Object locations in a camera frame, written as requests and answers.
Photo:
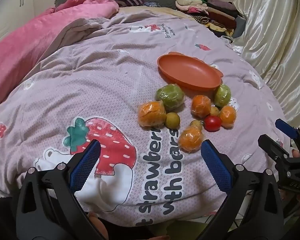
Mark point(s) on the white wardrobe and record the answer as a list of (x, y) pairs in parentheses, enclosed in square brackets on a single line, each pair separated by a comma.
[(12, 7)]

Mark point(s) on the grey-white crumpled cloth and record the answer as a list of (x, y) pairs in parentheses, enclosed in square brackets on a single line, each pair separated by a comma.
[(227, 38)]

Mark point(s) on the beige bed sheet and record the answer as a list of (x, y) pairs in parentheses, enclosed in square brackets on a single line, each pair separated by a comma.
[(165, 11)]

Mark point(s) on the dark striped cloth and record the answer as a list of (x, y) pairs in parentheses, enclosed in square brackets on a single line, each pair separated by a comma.
[(130, 1)]

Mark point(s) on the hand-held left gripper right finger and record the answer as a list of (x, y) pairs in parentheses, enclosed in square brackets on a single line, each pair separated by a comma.
[(215, 165)]

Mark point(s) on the large plastic-wrapped green pear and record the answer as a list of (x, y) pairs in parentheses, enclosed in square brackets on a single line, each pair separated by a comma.
[(170, 97)]

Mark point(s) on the pink quilt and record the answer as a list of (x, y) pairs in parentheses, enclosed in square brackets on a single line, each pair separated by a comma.
[(27, 47)]

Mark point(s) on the small yellow-brown plum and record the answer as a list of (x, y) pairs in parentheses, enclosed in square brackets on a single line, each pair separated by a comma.
[(196, 123), (172, 120), (214, 111)]

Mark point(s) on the person's right hand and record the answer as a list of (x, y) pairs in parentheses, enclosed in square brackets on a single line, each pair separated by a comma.
[(295, 153)]

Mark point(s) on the red tomato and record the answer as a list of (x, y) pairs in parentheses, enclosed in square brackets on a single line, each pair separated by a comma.
[(212, 123)]

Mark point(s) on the cream satin curtain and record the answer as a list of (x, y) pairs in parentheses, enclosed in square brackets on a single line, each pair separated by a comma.
[(272, 30)]

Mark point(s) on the stack of folded clothes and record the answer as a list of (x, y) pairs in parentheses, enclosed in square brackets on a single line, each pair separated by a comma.
[(215, 12)]

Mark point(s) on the strawberry printed blanket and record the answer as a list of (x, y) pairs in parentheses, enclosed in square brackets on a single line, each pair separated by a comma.
[(102, 80)]

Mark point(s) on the dark floral cloth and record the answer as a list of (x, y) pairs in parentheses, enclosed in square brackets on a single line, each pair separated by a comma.
[(152, 4)]

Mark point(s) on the orange plastic plate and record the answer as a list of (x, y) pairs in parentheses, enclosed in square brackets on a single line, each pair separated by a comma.
[(187, 70)]

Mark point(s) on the yellow-green cloth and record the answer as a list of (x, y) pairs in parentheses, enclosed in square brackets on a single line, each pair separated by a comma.
[(175, 231)]

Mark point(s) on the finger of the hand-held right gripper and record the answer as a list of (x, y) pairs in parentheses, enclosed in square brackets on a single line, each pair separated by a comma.
[(270, 145), (286, 128)]

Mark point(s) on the plastic-wrapped orange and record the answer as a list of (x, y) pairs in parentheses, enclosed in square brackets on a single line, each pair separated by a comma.
[(201, 106), (227, 116), (152, 113), (189, 140)]

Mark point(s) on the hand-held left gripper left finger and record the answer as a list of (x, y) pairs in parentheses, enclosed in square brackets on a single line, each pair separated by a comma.
[(86, 165)]

